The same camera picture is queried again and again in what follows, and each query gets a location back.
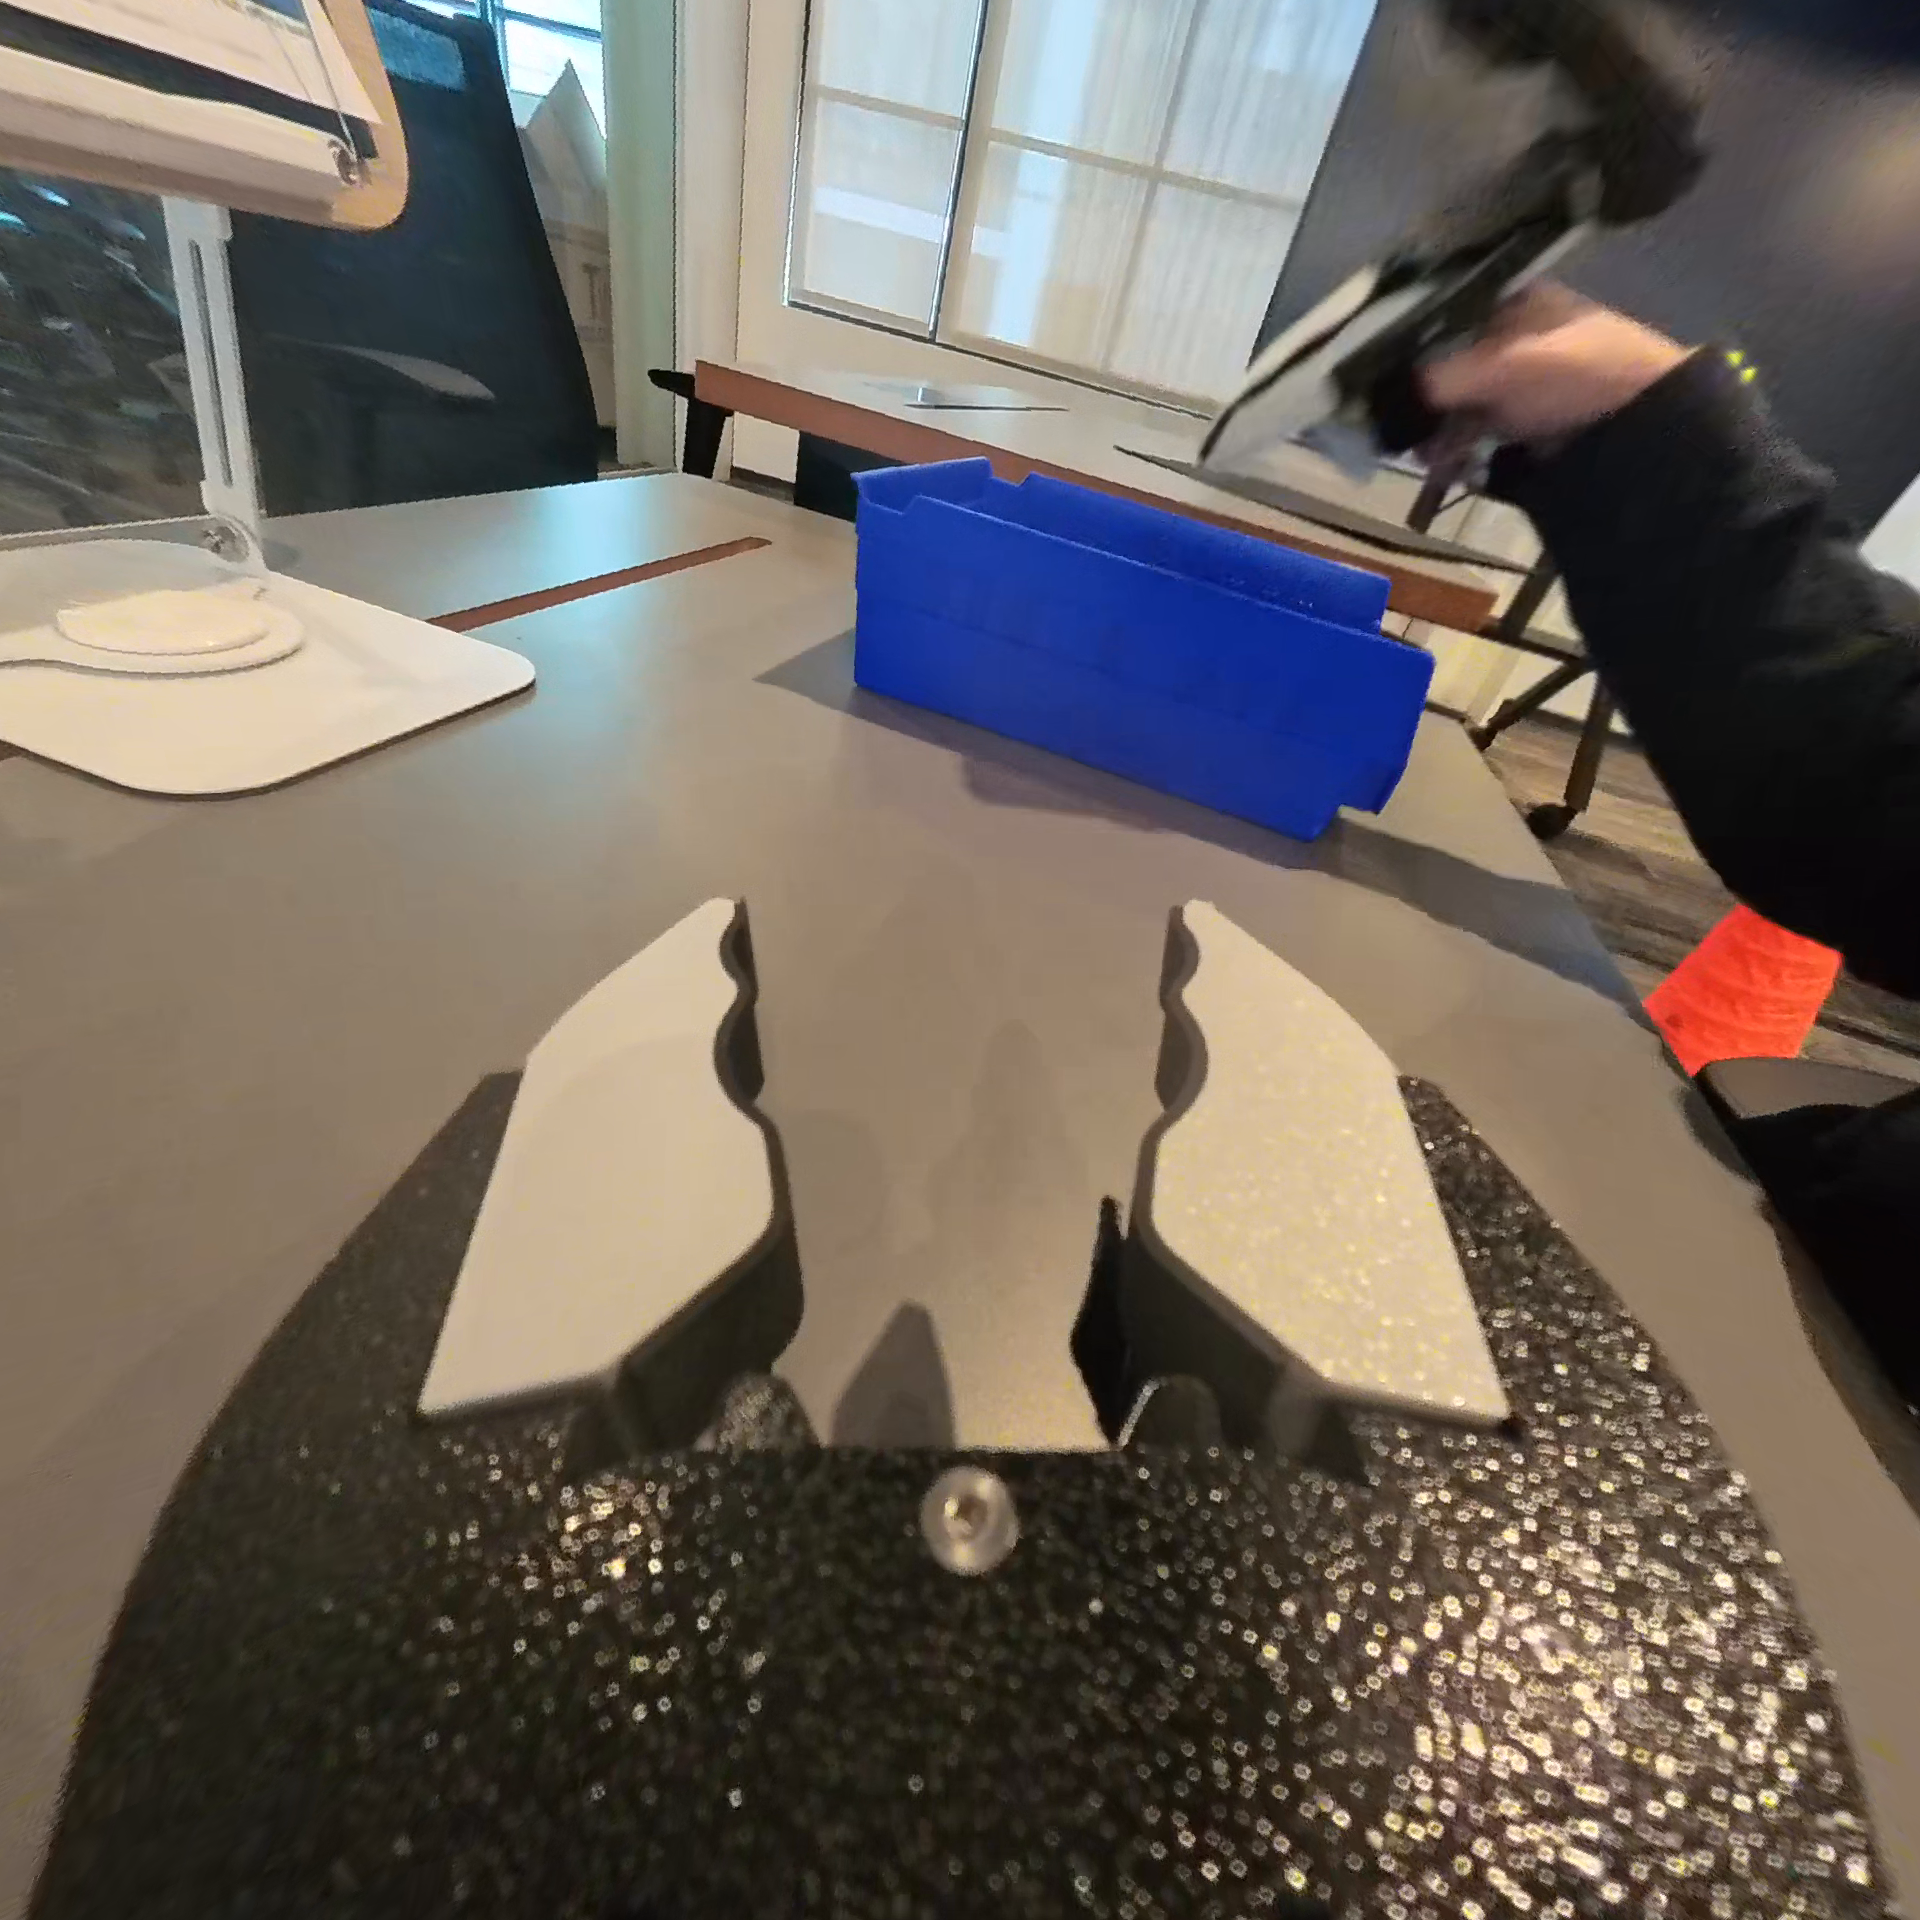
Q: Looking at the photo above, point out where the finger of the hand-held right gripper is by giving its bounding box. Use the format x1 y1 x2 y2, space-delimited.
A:
1201 225 1593 469
1241 255 1447 423

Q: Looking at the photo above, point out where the white display stand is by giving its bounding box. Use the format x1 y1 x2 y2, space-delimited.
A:
0 0 542 795

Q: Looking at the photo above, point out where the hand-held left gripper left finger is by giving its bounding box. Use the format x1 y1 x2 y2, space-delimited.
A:
419 902 807 1450

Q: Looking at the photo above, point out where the blue plastic bin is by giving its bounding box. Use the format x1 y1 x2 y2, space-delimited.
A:
856 456 1436 833

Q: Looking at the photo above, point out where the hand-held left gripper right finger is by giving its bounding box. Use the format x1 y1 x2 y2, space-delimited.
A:
1068 902 1510 1450

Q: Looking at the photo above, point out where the black rolling panel stand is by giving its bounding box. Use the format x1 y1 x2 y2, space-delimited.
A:
1247 0 1920 840

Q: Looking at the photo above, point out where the person's right hand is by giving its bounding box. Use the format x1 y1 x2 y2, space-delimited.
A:
1419 291 1695 456

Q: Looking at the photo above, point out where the white framed window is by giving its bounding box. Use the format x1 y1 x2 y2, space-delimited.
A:
742 0 1379 409

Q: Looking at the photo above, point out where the grey desk with wooden edge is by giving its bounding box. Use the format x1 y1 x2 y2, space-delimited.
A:
646 358 1502 630

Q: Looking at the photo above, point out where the orange traffic cone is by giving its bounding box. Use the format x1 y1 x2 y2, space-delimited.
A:
1643 902 1841 1081

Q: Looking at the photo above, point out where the black office chair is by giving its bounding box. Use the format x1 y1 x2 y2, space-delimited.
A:
226 0 603 512

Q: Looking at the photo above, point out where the person's right forearm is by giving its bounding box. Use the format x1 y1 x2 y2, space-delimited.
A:
1481 349 1920 992

